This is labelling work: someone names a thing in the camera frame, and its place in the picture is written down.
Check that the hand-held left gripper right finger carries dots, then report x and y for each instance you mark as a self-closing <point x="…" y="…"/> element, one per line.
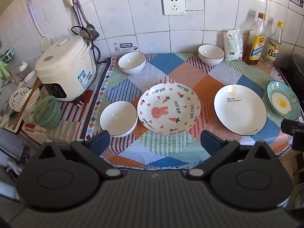
<point x="210" y="142"/>

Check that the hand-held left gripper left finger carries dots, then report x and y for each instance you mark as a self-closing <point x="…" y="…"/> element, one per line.
<point x="101" y="141"/>

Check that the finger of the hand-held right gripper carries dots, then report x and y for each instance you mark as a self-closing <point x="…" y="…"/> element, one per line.
<point x="292" y="126"/>

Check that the white ribbed bowl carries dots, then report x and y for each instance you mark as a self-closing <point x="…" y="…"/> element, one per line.
<point x="117" y="120"/>
<point x="131" y="64"/>
<point x="211" y="53"/>

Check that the green fried egg print plate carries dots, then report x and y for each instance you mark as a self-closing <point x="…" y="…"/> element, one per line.
<point x="273" y="92"/>

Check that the white plate with sun print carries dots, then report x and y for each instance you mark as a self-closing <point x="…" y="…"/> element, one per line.
<point x="239" y="116"/>

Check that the pink bunny print plate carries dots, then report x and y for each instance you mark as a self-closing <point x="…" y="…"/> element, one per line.
<point x="166" y="95"/>

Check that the striped red cloth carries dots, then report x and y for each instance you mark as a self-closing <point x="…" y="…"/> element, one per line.
<point x="71" y="125"/>

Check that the black pot with glass lid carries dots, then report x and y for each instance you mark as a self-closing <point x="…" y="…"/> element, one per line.
<point x="299" y="68"/>

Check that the green plastic basket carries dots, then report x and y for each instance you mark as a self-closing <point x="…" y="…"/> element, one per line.
<point x="46" y="114"/>

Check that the clear vinegar bottle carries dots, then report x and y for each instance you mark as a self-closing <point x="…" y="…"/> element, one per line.
<point x="273" y="52"/>

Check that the colourful checkered tablecloth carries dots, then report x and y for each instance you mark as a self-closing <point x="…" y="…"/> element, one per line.
<point x="180" y="68"/>

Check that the wooden cutting board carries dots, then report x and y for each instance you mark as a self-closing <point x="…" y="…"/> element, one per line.
<point x="23" y="114"/>

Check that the amber cooking wine bottle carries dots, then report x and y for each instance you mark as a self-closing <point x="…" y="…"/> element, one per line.
<point x="256" y="49"/>

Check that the white rice cooker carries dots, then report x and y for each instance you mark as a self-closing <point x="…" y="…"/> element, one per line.
<point x="66" y="61"/>

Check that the white plastic colander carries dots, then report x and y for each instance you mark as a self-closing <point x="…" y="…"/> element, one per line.
<point x="19" y="98"/>

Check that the white seasoning bag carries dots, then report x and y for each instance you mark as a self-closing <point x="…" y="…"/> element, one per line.
<point x="234" y="45"/>

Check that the metal ladle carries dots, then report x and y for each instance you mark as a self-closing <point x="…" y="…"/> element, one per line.
<point x="92" y="35"/>

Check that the metal spoon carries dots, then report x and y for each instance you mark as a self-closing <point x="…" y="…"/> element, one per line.
<point x="90" y="26"/>

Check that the green hanging rack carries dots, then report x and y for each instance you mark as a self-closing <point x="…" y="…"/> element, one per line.
<point x="6" y="59"/>

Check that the black and white wall sticker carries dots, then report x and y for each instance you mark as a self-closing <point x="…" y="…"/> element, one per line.
<point x="125" y="47"/>

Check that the purple wall sticker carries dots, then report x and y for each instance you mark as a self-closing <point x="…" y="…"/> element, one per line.
<point x="296" y="0"/>

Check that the white wall socket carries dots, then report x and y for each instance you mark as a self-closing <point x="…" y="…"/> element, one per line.
<point x="174" y="4"/>

